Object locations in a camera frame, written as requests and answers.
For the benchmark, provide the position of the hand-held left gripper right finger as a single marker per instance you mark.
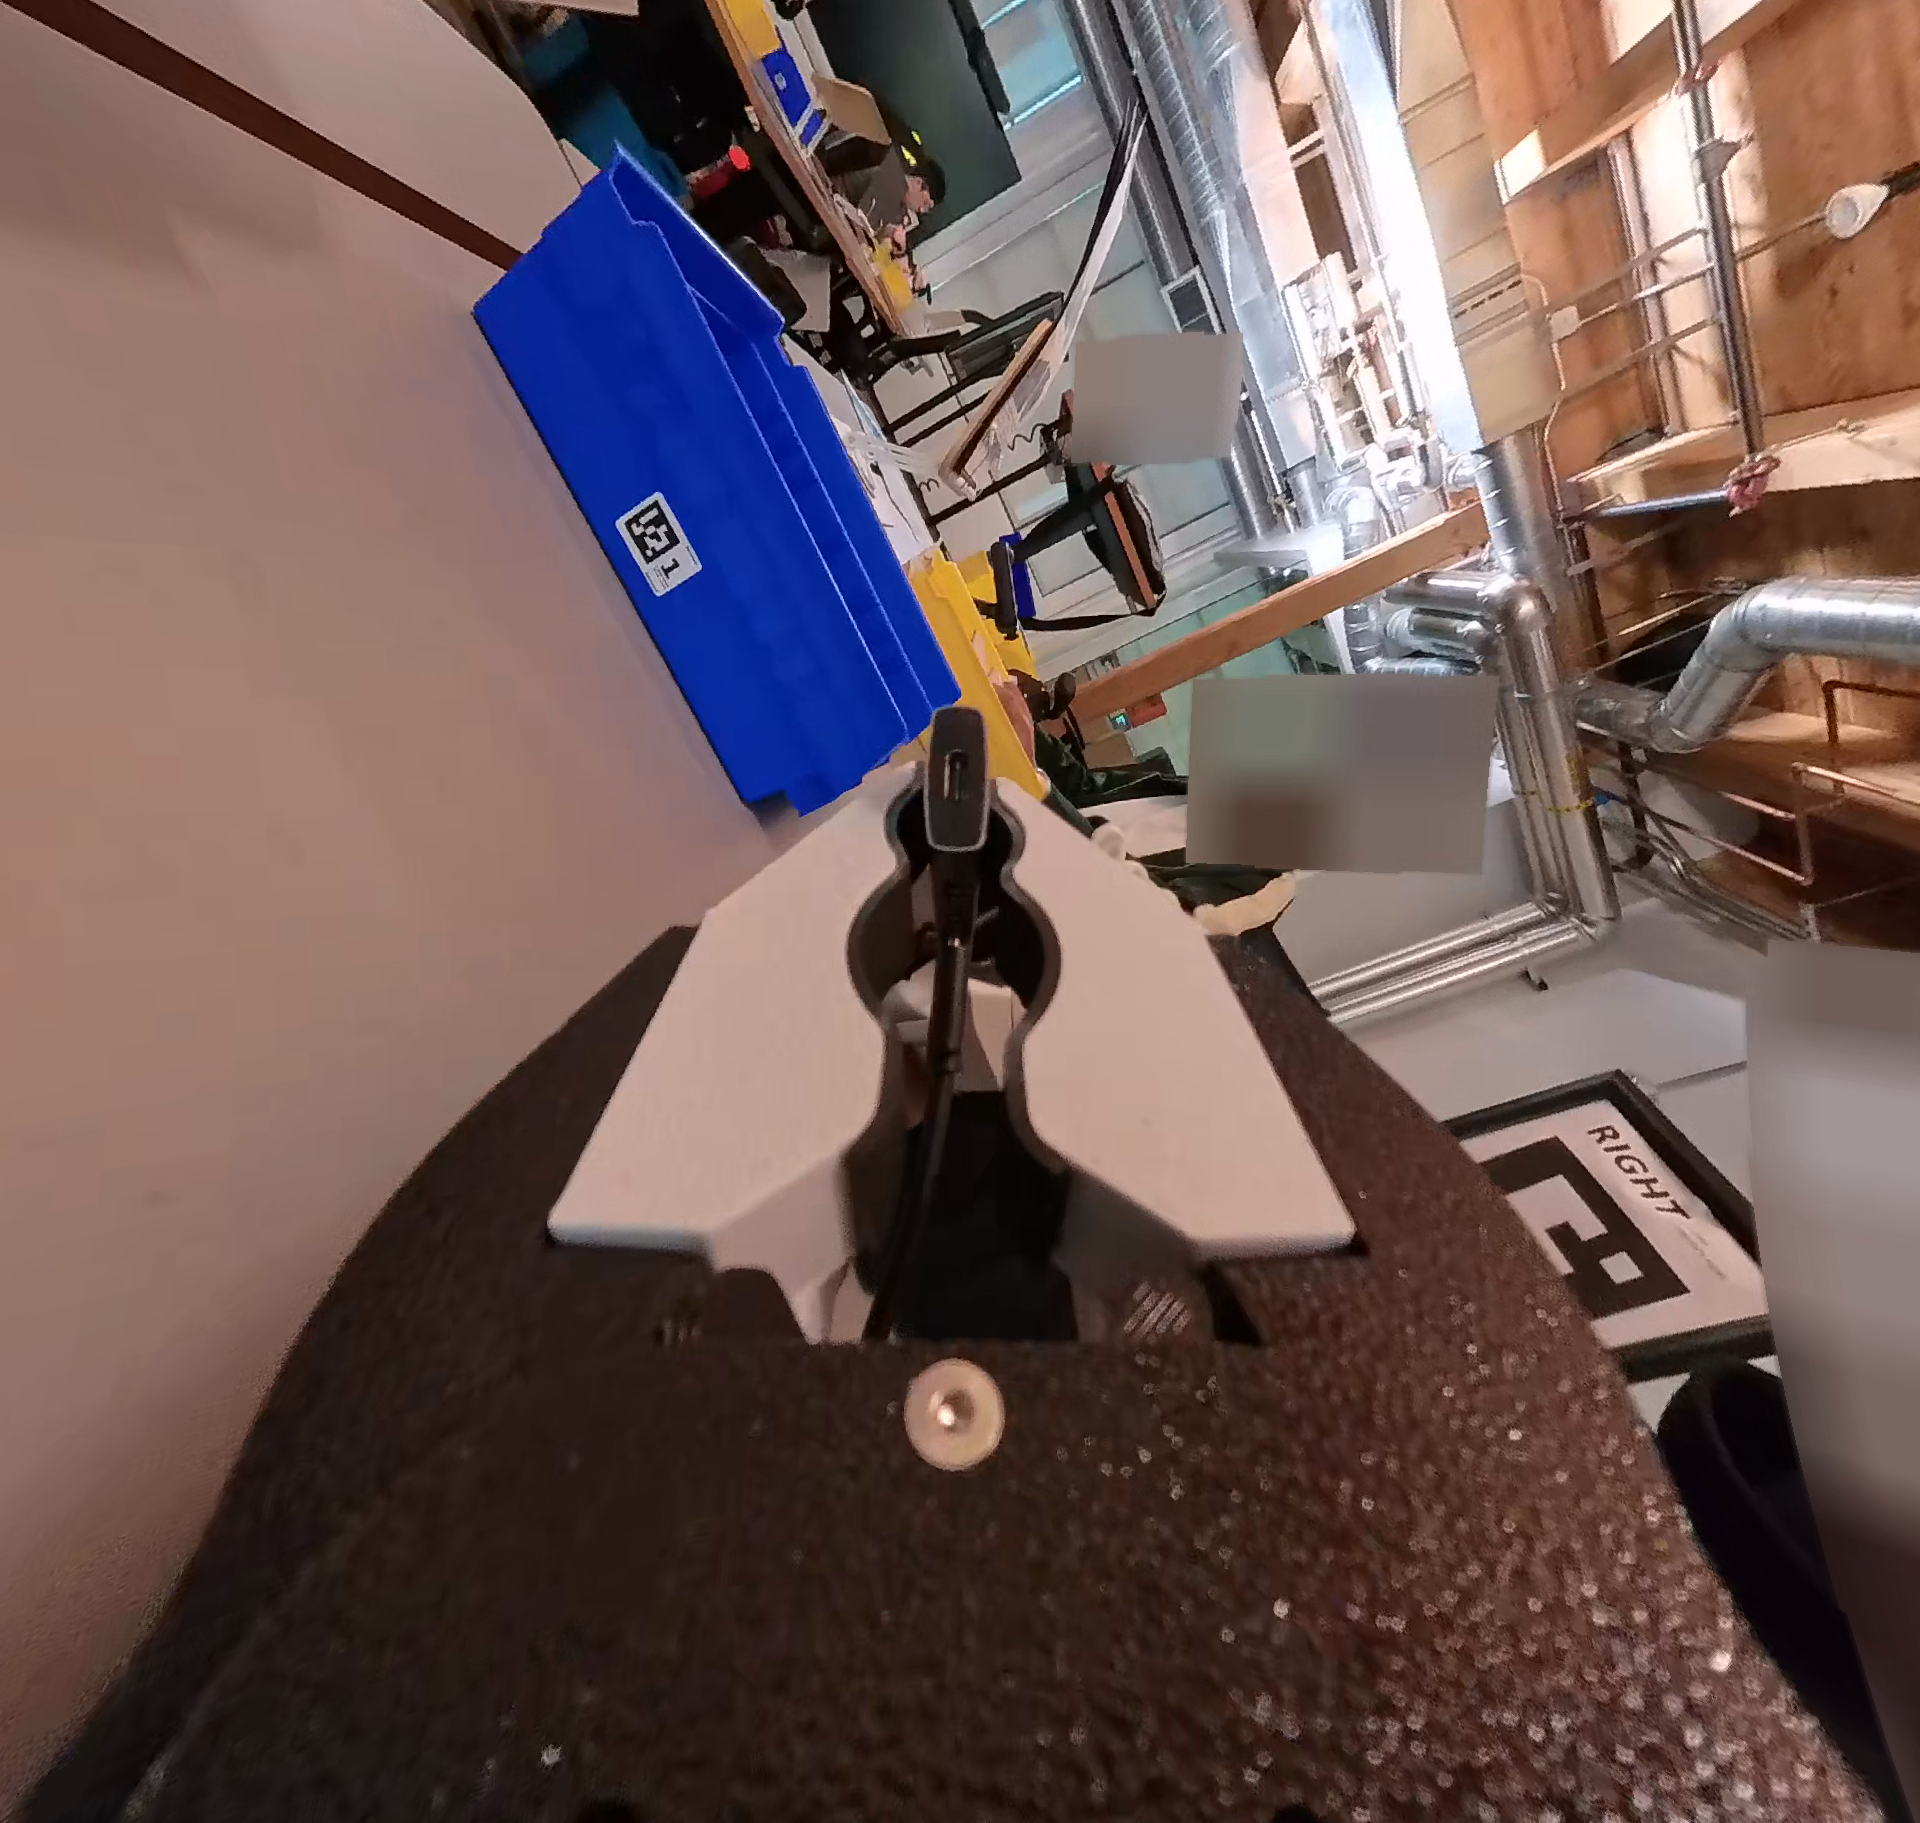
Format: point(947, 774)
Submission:
point(1171, 1103)

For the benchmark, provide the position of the silver ventilation duct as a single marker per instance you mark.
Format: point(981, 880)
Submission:
point(1771, 639)
point(1532, 743)

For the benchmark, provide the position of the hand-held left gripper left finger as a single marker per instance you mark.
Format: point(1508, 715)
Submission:
point(722, 1103)

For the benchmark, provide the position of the blue plastic bin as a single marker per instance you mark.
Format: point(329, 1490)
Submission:
point(676, 399)

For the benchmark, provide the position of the black office chair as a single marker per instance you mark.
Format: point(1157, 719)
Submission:
point(1117, 548)

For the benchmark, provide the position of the yellow plastic bin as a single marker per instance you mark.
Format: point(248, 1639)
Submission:
point(961, 624)

